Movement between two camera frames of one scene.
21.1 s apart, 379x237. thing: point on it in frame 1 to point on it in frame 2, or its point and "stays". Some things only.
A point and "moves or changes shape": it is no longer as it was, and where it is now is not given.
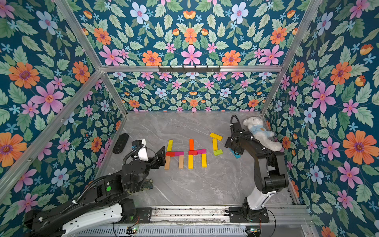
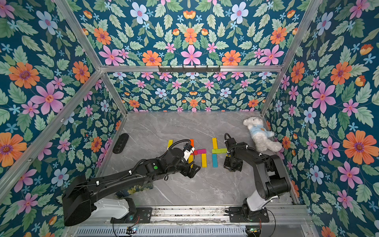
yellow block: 190,162 stays
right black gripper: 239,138 to 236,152
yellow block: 204,160 stays
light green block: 217,152 stays
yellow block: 214,144 stays
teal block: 237,156 moves or changes shape
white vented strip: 166,231 stays
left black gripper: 161,161 to 192,173
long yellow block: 170,145 stays
